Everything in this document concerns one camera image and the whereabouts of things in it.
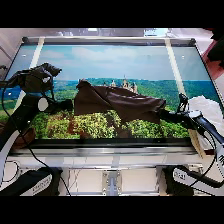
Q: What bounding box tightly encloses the black cable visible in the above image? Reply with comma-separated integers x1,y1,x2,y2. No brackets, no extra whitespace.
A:
1,159,22,184
0,74,72,197
186,128,218,188

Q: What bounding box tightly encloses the orange-brown garment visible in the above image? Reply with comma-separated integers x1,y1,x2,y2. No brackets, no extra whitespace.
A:
9,127,37,150

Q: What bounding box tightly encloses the white garment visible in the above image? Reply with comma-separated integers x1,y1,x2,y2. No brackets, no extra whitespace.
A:
187,94,224,143

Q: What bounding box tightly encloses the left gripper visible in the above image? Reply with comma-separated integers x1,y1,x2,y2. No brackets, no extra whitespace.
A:
54,98,75,113

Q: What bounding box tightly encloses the black garment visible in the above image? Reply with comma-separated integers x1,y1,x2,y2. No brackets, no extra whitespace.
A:
207,28,224,69

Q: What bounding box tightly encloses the brown T-shirt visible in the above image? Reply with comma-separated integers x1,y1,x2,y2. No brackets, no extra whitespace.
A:
73,79,167,125

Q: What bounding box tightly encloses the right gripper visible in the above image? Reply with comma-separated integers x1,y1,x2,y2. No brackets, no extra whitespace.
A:
157,109,184,127

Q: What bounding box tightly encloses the red garment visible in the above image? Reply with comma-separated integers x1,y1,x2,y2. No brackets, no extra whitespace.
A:
201,41,224,82

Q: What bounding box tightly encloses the silver frame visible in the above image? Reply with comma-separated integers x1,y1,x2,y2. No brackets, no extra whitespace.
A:
0,35,224,197

